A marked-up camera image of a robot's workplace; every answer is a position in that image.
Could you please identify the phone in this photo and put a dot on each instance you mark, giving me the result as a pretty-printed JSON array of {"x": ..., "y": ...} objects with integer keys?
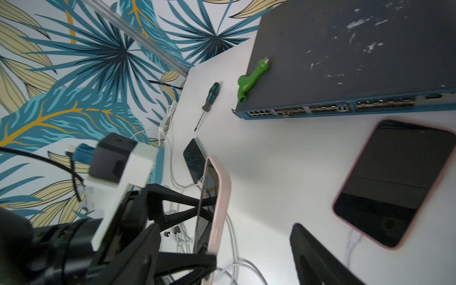
[
  {"x": 395, "y": 173},
  {"x": 195, "y": 158},
  {"x": 212, "y": 208}
]

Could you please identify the green black screwdriver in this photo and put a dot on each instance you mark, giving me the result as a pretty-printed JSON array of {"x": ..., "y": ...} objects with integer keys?
[{"x": 210, "y": 99}]

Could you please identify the dark grey network switch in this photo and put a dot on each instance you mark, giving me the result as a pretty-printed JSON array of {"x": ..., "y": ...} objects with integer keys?
[{"x": 353, "y": 57}]

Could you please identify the green plastic pipe fitting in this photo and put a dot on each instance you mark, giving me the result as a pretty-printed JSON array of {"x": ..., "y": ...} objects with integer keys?
[{"x": 246, "y": 83}]

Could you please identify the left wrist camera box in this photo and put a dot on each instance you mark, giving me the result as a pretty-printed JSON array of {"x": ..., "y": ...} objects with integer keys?
[{"x": 116, "y": 163}]

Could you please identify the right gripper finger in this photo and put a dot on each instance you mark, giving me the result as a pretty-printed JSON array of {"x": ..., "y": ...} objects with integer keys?
[{"x": 315, "y": 265}]

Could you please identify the phone in grey clear case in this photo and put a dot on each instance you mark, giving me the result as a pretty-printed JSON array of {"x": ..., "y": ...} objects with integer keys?
[{"x": 195, "y": 158}]

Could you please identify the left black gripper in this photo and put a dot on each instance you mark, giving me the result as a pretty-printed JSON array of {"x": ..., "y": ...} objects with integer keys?
[{"x": 117, "y": 228}]

